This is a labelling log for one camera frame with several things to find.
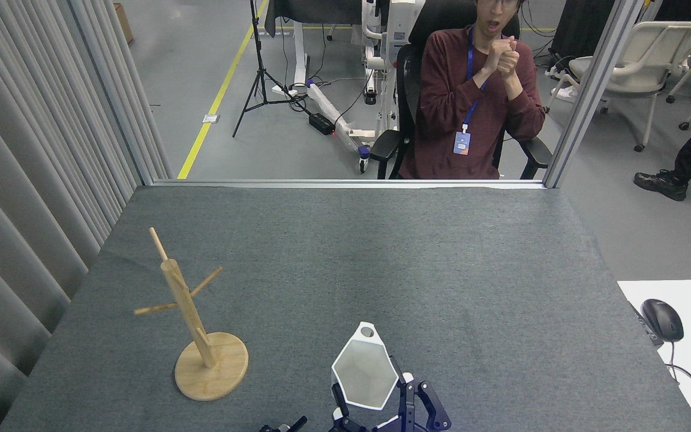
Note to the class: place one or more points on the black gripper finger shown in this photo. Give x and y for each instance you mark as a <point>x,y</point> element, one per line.
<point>339,399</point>
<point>296,423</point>
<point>426,408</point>

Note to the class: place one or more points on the white hexagonal cup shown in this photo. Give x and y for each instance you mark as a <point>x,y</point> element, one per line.
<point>363,372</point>

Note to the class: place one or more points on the person's right forearm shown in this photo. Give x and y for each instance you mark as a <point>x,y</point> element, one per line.
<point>468,90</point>

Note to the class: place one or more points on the person's left forearm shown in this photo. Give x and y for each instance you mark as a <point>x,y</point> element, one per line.
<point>525,102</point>

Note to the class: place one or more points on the wooden cup rack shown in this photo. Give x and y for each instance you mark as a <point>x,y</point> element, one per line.
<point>210,372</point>

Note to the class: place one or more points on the person's right hand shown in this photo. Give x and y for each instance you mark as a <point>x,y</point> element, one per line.
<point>494,57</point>

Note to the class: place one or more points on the person's left hand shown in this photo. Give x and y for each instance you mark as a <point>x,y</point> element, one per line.
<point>511,57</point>

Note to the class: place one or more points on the dark grey table mat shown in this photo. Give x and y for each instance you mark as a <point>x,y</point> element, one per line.
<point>333,258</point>

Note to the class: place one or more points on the black slim device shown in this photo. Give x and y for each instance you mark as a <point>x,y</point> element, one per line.
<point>648,329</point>

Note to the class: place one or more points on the black computer mouse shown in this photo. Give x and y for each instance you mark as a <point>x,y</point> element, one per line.
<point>662,319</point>

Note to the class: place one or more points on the blue name badge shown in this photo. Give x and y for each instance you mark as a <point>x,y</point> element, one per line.
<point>462,143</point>

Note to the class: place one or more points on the grey floor plate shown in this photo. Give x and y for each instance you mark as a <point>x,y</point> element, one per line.
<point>211,119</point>

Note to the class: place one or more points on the black office chair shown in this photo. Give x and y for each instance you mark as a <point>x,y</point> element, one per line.
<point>405,90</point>

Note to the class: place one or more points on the seated person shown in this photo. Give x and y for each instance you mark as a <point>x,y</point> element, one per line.
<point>447,84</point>

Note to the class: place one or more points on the black tripod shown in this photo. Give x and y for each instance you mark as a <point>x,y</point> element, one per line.
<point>260,66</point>

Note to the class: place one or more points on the white-legged desk with dark cloth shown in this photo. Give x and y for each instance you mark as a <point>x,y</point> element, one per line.
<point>299,54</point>

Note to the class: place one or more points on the white wheeled stand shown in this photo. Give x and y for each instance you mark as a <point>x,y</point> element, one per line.
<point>393,36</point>

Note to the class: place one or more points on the grey curtain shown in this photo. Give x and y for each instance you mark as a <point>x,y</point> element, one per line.
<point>21,150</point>

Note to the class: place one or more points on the white armchair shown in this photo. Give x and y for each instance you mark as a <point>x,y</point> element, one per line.
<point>651,60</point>

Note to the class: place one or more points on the cardboard box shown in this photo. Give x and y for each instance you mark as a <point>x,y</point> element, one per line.
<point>123,23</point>

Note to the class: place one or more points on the silver table rail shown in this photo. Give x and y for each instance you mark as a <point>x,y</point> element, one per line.
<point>291,183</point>

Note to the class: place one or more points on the silver aluminium post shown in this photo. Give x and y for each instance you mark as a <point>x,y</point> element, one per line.
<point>597,66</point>

